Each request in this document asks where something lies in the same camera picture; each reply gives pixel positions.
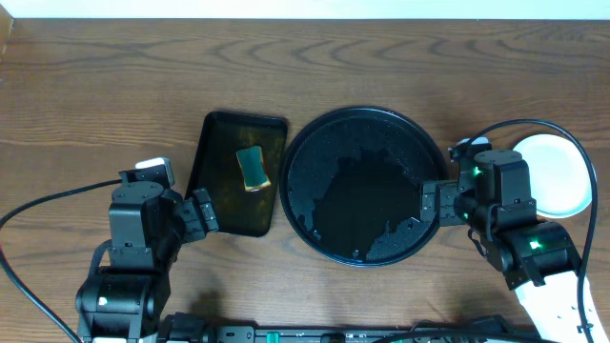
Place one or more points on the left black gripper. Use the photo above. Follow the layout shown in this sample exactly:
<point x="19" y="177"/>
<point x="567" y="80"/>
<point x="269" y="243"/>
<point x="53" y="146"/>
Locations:
<point x="192" y="217"/>

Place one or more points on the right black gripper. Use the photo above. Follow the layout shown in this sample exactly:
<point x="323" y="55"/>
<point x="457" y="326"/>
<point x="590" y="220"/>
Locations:
<point x="447" y="191"/>

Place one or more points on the green and yellow sponge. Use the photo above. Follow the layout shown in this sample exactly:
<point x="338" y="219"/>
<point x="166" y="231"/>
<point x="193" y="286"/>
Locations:
<point x="251" y="163"/>

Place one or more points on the light blue plate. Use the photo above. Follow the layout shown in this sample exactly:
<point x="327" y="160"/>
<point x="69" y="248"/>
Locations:
<point x="558" y="175"/>

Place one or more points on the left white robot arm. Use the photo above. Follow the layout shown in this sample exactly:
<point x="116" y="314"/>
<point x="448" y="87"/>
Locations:
<point x="149" y="224"/>

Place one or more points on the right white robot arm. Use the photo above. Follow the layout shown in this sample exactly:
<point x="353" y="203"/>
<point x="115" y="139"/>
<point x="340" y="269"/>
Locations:
<point x="537" y="258"/>

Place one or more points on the black rectangular tray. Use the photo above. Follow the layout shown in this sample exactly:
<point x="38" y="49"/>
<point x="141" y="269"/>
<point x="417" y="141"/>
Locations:
<point x="216" y="168"/>

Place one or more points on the round black tray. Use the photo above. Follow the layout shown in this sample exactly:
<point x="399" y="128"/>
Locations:
<point x="350" y="185"/>

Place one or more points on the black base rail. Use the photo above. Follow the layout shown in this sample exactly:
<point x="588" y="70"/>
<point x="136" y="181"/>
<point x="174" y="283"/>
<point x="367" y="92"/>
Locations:
<point x="185" y="327"/>

